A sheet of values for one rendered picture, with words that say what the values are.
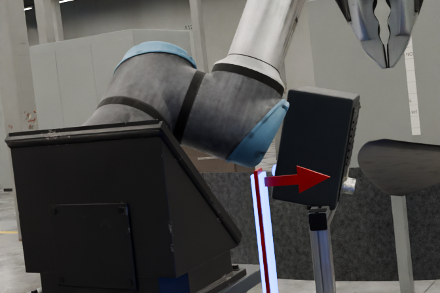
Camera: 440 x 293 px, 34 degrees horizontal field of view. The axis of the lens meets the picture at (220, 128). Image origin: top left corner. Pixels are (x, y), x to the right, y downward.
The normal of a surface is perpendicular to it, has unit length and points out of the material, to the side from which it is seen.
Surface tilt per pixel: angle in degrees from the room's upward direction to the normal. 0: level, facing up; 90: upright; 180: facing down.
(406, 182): 156
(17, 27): 90
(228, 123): 91
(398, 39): 73
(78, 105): 90
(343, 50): 90
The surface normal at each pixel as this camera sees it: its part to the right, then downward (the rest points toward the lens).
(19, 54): 0.86, -0.07
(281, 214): -0.52, 0.10
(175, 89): 0.09, -0.29
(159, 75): 0.21, -0.49
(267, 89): 0.60, 0.04
